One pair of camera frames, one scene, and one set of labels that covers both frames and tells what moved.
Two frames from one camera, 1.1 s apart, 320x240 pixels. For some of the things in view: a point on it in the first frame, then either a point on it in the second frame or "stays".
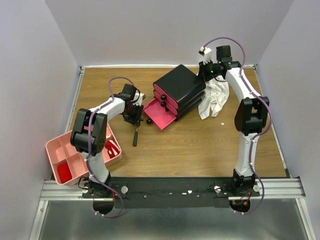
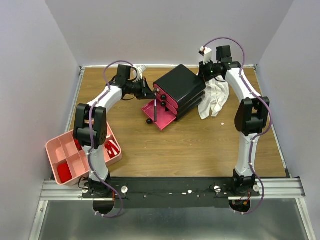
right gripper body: (203, 72) stays
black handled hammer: (135, 140) → (155, 91)
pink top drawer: (164, 96) stays
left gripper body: (134, 114) → (142, 83)
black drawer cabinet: (184, 87) stays
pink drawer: (165, 103) stays
